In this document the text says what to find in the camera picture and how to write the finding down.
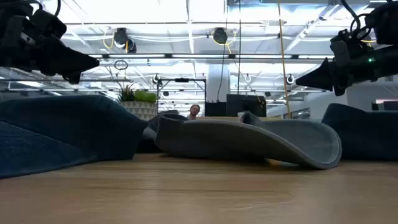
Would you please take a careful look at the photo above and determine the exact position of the grey baseball cap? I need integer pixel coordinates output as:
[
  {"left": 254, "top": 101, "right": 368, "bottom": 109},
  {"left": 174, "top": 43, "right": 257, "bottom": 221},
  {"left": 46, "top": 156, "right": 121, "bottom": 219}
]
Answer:
[
  {"left": 136, "top": 111, "right": 189, "bottom": 154},
  {"left": 154, "top": 111, "right": 343, "bottom": 170}
]

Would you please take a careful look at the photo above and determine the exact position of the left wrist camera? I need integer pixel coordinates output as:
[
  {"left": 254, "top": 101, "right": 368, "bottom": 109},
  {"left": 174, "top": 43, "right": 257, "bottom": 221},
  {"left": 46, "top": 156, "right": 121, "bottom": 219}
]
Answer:
[{"left": 32, "top": 8, "right": 68, "bottom": 40}]

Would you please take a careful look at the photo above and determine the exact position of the long ceiling light strip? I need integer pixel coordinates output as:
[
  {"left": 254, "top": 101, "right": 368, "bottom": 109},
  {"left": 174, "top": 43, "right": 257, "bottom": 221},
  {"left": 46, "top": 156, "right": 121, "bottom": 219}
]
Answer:
[{"left": 88, "top": 53, "right": 335, "bottom": 60}]

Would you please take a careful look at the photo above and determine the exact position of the black background rig frame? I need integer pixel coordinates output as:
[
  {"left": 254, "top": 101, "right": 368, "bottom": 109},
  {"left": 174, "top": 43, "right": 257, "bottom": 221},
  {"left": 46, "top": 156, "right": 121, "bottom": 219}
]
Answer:
[{"left": 156, "top": 77, "right": 207, "bottom": 116}]

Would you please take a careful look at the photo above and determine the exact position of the black hanging cable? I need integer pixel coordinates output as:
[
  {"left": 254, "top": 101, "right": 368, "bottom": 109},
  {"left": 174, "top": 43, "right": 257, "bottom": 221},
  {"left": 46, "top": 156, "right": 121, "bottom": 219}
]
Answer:
[{"left": 237, "top": 0, "right": 242, "bottom": 96}]

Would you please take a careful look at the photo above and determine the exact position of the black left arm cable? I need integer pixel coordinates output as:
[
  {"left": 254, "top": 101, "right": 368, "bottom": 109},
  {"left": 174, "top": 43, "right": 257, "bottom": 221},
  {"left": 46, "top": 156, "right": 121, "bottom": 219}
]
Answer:
[{"left": 30, "top": 0, "right": 62, "bottom": 18}]

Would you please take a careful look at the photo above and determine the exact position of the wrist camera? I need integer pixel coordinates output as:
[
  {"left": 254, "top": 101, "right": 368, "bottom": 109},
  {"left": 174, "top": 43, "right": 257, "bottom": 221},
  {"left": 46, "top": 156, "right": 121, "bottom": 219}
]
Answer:
[
  {"left": 330, "top": 28, "right": 355, "bottom": 67},
  {"left": 32, "top": 8, "right": 68, "bottom": 40}
]

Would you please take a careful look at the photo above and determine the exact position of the person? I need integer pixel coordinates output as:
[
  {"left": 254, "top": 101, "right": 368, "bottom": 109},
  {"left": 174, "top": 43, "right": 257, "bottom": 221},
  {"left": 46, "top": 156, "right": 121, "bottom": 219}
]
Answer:
[{"left": 187, "top": 104, "right": 201, "bottom": 121}]

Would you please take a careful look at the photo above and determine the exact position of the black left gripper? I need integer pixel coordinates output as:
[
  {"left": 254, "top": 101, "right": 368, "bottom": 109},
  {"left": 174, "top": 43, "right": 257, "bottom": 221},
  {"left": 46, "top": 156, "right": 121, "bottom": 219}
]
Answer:
[{"left": 0, "top": 29, "right": 100, "bottom": 85}]

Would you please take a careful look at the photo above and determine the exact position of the black ceiling cable reel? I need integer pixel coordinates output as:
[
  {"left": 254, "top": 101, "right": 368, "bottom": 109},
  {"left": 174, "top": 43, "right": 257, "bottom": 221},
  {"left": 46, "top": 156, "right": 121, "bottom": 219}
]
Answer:
[
  {"left": 112, "top": 27, "right": 138, "bottom": 54},
  {"left": 212, "top": 27, "right": 229, "bottom": 45}
]

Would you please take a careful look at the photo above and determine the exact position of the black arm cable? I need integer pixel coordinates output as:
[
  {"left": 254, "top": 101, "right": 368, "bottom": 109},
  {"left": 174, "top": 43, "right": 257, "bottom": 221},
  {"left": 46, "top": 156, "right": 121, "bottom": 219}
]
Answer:
[
  {"left": 340, "top": 0, "right": 374, "bottom": 41},
  {"left": 30, "top": 0, "right": 62, "bottom": 18}
]

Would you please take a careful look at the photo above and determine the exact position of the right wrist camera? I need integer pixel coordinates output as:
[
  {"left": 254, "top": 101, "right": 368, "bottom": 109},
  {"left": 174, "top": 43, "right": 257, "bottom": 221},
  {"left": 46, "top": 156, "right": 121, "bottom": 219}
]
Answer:
[{"left": 330, "top": 28, "right": 355, "bottom": 67}]

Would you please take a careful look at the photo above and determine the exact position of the potted plant patterned pot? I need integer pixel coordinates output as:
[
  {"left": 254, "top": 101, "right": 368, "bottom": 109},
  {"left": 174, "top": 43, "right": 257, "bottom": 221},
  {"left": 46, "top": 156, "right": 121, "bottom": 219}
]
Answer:
[{"left": 117, "top": 82, "right": 160, "bottom": 122}]

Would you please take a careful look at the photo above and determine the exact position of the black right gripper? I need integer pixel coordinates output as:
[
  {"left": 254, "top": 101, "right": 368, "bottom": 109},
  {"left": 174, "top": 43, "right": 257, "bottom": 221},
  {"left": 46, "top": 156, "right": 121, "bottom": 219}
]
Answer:
[{"left": 295, "top": 49, "right": 369, "bottom": 97}]

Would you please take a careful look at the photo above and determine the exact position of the yellow hanging cable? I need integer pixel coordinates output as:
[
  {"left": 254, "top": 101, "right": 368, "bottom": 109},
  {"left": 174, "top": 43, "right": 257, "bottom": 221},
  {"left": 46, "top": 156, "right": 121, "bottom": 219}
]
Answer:
[{"left": 277, "top": 0, "right": 292, "bottom": 119}]

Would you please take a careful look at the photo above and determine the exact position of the small black box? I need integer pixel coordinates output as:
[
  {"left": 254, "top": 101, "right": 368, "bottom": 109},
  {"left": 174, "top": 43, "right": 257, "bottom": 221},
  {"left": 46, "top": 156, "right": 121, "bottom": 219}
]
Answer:
[{"left": 204, "top": 101, "right": 228, "bottom": 118}]

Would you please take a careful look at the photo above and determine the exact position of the blue denim baseball cap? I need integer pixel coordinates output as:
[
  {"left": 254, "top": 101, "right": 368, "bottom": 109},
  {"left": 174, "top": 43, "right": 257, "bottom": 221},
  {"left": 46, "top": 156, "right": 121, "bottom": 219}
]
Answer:
[
  {"left": 0, "top": 95, "right": 149, "bottom": 180},
  {"left": 321, "top": 102, "right": 398, "bottom": 162}
]

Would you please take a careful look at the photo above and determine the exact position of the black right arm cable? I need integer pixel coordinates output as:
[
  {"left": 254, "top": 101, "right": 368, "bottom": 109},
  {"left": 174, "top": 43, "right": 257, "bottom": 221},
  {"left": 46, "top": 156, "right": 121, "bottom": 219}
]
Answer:
[{"left": 340, "top": 0, "right": 374, "bottom": 41}]

